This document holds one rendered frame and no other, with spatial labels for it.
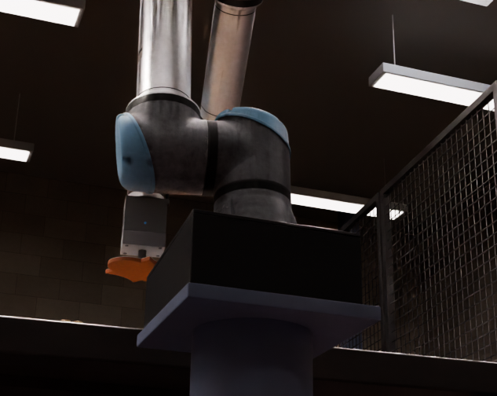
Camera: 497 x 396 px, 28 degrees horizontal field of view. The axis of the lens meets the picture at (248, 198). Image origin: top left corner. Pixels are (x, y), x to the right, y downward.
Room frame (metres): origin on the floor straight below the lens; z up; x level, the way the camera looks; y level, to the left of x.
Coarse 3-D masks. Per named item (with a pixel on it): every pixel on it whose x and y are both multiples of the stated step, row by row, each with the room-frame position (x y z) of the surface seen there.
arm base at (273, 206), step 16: (224, 192) 1.32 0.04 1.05; (240, 192) 1.30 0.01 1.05; (256, 192) 1.30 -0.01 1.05; (272, 192) 1.31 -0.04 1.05; (288, 192) 1.33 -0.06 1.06; (224, 208) 1.31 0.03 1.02; (240, 208) 1.29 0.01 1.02; (256, 208) 1.29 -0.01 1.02; (272, 208) 1.30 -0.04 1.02; (288, 208) 1.33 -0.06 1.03
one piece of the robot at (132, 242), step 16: (144, 192) 1.80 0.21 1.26; (128, 208) 1.80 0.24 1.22; (144, 208) 1.80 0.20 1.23; (160, 208) 1.81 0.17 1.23; (128, 224) 1.80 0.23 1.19; (144, 224) 1.80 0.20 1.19; (160, 224) 1.81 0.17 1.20; (128, 240) 1.80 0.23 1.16; (144, 240) 1.80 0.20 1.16; (160, 240) 1.81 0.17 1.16; (144, 256) 1.83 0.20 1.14; (160, 256) 1.87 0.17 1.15
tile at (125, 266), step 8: (128, 256) 1.77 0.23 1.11; (112, 264) 1.79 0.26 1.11; (120, 264) 1.79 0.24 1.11; (128, 264) 1.79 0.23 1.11; (136, 264) 1.79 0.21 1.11; (144, 264) 1.79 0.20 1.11; (152, 264) 1.79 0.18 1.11; (112, 272) 1.84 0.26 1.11; (120, 272) 1.84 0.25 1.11; (128, 272) 1.84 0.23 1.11; (136, 272) 1.84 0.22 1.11; (144, 272) 1.84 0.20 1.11; (136, 280) 1.89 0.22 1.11; (144, 280) 1.89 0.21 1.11
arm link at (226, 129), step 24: (216, 120) 1.34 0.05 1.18; (240, 120) 1.31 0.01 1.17; (264, 120) 1.31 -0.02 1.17; (216, 144) 1.30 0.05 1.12; (240, 144) 1.30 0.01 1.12; (264, 144) 1.31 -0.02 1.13; (288, 144) 1.34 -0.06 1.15; (216, 168) 1.31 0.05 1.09; (240, 168) 1.30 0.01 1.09; (264, 168) 1.30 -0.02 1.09; (288, 168) 1.34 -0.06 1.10
